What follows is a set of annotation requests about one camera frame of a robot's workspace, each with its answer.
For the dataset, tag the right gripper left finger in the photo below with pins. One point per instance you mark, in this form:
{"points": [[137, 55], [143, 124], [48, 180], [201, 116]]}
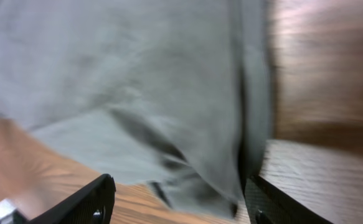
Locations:
{"points": [[92, 204]]}

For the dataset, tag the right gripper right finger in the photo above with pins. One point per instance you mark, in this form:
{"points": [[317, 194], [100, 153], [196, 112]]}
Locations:
{"points": [[266, 204]]}

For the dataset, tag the grey shorts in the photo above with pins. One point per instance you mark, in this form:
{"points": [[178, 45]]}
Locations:
{"points": [[171, 94]]}

